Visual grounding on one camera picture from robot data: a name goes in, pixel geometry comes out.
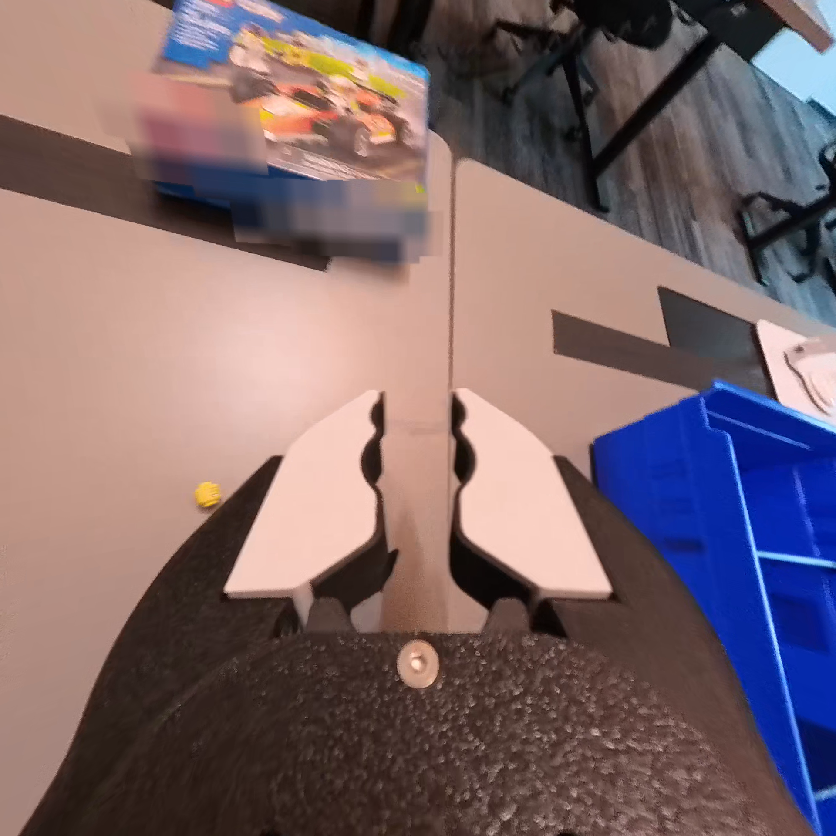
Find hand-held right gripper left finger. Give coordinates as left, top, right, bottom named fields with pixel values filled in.
left=223, top=390, right=398, bottom=618

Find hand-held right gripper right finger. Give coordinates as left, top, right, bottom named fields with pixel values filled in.
left=451, top=388, right=614, bottom=600

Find blue lego set box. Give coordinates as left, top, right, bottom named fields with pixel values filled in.
left=153, top=0, right=431, bottom=197

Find blue plastic bin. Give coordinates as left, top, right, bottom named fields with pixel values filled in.
left=591, top=381, right=836, bottom=836

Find white stand base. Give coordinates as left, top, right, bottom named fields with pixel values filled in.
left=756, top=319, right=836, bottom=428

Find black office chair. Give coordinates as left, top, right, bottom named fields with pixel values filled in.
left=738, top=140, right=836, bottom=282
left=496, top=0, right=674, bottom=99

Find wooden desk black legs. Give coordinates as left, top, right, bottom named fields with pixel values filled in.
left=568, top=0, right=836, bottom=213

